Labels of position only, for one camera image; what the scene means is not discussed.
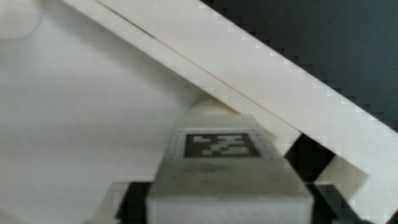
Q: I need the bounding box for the white square table top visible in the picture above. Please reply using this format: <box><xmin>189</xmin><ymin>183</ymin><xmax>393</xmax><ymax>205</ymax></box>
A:
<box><xmin>0</xmin><ymin>0</ymin><xmax>208</xmax><ymax>224</ymax></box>

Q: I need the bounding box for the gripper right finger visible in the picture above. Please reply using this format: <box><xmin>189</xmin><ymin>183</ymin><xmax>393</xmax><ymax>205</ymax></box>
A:
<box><xmin>308</xmin><ymin>183</ymin><xmax>374</xmax><ymax>224</ymax></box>

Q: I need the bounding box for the white leg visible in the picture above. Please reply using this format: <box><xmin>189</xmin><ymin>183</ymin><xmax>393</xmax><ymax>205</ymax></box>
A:
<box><xmin>146</xmin><ymin>100</ymin><xmax>315</xmax><ymax>224</ymax></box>

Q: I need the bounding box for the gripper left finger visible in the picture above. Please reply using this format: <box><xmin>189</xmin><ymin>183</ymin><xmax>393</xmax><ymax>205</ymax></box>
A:
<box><xmin>116</xmin><ymin>182</ymin><xmax>152</xmax><ymax>224</ymax></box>

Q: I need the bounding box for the white right fence wall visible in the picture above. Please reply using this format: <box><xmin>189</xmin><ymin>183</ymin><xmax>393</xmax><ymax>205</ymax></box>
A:
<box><xmin>100</xmin><ymin>0</ymin><xmax>398</xmax><ymax>224</ymax></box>

